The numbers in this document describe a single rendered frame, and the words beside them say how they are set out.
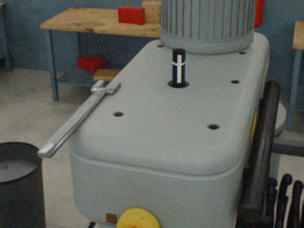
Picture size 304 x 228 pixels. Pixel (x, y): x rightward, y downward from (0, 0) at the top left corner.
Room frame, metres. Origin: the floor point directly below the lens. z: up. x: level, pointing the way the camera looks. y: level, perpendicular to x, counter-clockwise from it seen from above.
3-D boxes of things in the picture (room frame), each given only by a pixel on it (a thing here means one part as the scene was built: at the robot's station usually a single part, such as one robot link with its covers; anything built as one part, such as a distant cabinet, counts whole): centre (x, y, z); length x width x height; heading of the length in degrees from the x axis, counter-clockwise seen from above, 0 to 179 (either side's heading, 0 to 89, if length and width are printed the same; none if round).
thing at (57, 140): (0.62, 0.09, 1.89); 0.24 x 0.04 x 0.01; 162
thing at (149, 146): (0.75, -0.07, 1.81); 0.47 x 0.26 x 0.16; 161
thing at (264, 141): (0.72, -0.22, 1.79); 0.45 x 0.04 x 0.04; 161
